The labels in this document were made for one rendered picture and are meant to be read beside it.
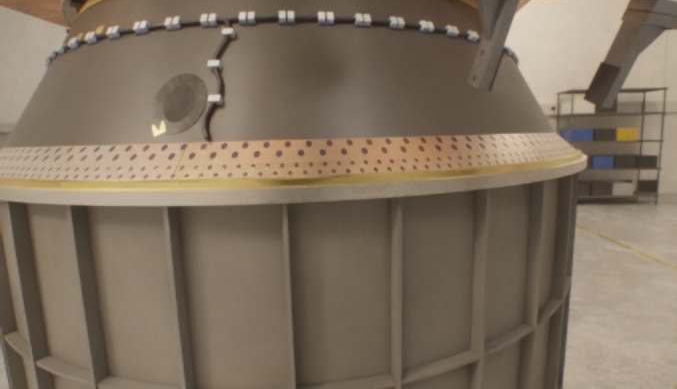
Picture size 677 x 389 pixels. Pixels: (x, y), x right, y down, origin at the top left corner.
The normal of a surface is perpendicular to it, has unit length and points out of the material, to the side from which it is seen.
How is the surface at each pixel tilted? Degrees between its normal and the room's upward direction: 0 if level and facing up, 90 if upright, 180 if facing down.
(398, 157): 43
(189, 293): 90
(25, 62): 90
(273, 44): 62
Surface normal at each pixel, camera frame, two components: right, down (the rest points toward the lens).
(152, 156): -0.11, -0.64
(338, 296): 0.14, 0.11
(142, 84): -0.19, -0.36
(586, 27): -0.10, 0.12
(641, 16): -0.99, -0.09
